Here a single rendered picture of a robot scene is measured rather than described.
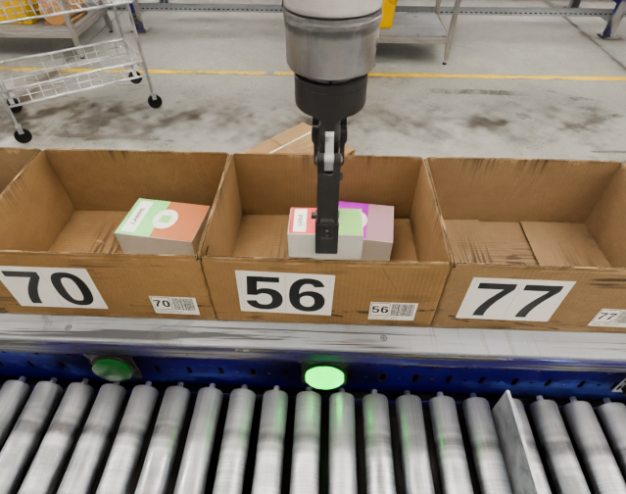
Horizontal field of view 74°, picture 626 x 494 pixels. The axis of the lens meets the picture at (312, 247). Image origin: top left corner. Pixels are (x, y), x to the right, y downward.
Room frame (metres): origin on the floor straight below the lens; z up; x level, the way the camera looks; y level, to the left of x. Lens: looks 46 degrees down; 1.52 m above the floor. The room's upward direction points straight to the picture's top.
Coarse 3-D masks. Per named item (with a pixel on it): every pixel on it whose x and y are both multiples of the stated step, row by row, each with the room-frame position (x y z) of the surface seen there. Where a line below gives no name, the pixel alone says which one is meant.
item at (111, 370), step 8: (104, 360) 0.38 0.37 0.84; (112, 360) 0.38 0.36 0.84; (96, 368) 0.37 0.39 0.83; (104, 368) 0.37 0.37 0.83; (112, 368) 0.37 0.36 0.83; (120, 368) 0.37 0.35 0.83; (128, 368) 0.38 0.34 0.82; (104, 376) 0.37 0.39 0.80; (112, 376) 0.37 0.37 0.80; (120, 376) 0.37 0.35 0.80; (128, 376) 0.37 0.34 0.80
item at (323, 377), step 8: (320, 368) 0.36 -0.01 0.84; (328, 368) 0.36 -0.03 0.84; (312, 376) 0.36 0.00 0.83; (320, 376) 0.35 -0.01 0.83; (328, 376) 0.35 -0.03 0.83; (336, 376) 0.35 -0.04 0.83; (312, 384) 0.35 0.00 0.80; (320, 384) 0.35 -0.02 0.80; (328, 384) 0.35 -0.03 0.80; (336, 384) 0.35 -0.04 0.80
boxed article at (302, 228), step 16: (304, 208) 0.45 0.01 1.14; (304, 224) 0.41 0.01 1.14; (352, 224) 0.41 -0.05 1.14; (288, 240) 0.40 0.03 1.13; (304, 240) 0.40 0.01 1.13; (352, 240) 0.39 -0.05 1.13; (304, 256) 0.40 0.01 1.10; (320, 256) 0.39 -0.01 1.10; (336, 256) 0.39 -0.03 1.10; (352, 256) 0.39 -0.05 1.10
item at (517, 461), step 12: (504, 396) 0.33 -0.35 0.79; (504, 408) 0.32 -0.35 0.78; (504, 420) 0.30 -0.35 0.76; (516, 420) 0.28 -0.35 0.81; (504, 432) 0.29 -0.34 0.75; (516, 432) 0.27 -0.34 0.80; (504, 444) 0.27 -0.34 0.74; (516, 444) 0.25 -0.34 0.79; (504, 456) 0.26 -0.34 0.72; (516, 456) 0.24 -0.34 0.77; (528, 456) 0.23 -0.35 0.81; (516, 468) 0.22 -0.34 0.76; (528, 468) 0.21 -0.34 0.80; (516, 480) 0.21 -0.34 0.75; (528, 480) 0.20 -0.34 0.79; (516, 492) 0.19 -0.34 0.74; (528, 492) 0.18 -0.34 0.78; (540, 492) 0.18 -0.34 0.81
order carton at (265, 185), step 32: (256, 160) 0.72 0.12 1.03; (288, 160) 0.72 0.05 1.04; (352, 160) 0.72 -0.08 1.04; (384, 160) 0.71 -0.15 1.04; (416, 160) 0.71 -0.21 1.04; (224, 192) 0.63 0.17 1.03; (256, 192) 0.72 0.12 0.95; (288, 192) 0.72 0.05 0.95; (352, 192) 0.72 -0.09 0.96; (384, 192) 0.71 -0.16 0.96; (416, 192) 0.70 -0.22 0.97; (224, 224) 0.59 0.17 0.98; (256, 224) 0.69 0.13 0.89; (288, 224) 0.69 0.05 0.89; (416, 224) 0.64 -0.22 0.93; (224, 256) 0.44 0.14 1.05; (256, 256) 0.59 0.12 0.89; (288, 256) 0.59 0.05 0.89; (416, 256) 0.59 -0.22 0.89; (448, 256) 0.44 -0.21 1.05; (224, 288) 0.44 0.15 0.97; (352, 288) 0.43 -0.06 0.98; (384, 288) 0.43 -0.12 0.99; (416, 288) 0.43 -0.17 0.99; (224, 320) 0.44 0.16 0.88; (256, 320) 0.44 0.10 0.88; (288, 320) 0.43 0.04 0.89; (320, 320) 0.43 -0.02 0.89; (352, 320) 0.43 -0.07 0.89; (384, 320) 0.43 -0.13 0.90; (416, 320) 0.43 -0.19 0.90
